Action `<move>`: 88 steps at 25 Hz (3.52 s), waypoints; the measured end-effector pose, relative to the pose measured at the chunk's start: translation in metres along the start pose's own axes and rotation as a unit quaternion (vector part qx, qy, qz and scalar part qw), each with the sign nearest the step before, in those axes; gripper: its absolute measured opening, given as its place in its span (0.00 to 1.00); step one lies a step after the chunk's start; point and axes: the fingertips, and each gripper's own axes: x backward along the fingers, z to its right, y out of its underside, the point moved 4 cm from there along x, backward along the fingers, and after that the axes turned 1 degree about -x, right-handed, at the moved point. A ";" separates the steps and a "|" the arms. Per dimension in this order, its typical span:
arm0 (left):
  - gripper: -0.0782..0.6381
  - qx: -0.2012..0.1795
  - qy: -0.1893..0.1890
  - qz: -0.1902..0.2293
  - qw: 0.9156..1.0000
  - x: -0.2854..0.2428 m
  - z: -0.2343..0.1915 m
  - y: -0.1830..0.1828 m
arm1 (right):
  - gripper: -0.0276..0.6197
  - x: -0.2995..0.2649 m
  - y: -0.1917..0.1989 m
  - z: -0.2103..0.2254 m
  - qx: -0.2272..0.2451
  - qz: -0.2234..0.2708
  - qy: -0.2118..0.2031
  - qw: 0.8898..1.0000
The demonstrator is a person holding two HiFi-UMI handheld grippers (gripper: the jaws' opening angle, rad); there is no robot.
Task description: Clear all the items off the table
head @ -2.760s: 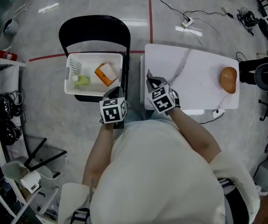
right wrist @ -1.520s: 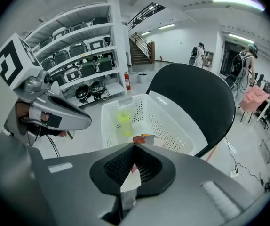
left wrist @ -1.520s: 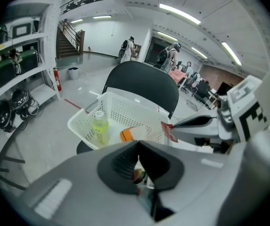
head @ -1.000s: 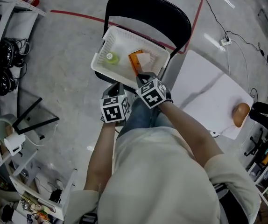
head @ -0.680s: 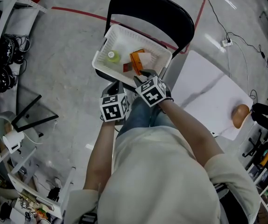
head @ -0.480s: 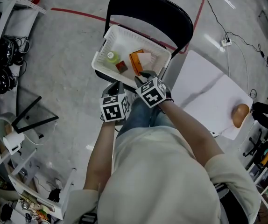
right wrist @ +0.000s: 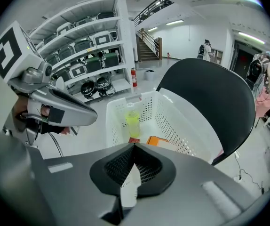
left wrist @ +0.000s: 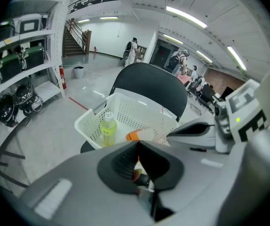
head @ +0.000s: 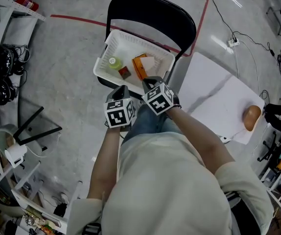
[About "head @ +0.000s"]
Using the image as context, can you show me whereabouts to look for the brown wooden bowl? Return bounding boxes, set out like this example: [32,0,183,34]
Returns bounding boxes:
[243,105,262,132]

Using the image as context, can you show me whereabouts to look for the person's blue jeans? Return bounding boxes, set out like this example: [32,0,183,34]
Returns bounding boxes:
[120,104,183,144]

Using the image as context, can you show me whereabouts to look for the black power cable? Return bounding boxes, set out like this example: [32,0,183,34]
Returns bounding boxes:
[203,0,276,57]

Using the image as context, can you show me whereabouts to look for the white perforated basket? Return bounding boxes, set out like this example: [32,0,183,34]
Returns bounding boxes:
[93,29,176,96]

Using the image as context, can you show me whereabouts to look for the small red packet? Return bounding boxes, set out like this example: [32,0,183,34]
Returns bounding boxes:
[117,67,132,80]

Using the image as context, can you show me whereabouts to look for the black office chair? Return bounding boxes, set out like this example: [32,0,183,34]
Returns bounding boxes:
[257,131,281,171]

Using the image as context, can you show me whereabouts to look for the pile of black headsets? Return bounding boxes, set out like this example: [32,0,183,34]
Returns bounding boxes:
[0,44,30,106]

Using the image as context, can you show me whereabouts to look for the person's cream shirt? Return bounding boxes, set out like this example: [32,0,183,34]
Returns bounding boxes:
[67,132,275,235]

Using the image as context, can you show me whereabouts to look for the red fire extinguisher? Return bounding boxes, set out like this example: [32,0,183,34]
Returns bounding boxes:
[14,0,40,12]

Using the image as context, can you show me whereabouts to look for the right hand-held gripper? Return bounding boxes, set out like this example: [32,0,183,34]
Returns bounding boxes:
[141,76,175,116]

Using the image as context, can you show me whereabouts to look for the person's right forearm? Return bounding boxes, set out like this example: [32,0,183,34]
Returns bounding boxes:
[167,106,235,175]

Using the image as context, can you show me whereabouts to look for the green drink bottle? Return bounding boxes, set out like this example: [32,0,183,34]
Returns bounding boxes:
[107,56,123,70]

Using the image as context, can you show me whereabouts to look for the overturned black-legged stool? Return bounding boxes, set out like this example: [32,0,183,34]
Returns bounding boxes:
[0,106,63,156]

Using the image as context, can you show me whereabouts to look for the person's left forearm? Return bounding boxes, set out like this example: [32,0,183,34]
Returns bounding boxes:
[86,126,121,200]

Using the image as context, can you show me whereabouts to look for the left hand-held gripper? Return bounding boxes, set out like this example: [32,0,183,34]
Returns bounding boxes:
[103,85,135,129]

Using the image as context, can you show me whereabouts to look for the orange tissue packet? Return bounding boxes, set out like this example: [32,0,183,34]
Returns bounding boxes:
[132,53,156,80]

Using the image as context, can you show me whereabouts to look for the black folding chair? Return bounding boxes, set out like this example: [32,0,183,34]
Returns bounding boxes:
[97,0,197,100]

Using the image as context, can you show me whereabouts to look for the white marble table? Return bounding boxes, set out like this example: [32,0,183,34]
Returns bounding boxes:
[176,52,265,145]

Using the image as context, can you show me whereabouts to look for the small white appliance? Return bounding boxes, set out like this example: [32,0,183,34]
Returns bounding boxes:
[4,143,28,168]

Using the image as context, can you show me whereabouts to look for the white metal rack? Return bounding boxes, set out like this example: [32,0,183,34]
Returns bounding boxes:
[0,160,84,235]

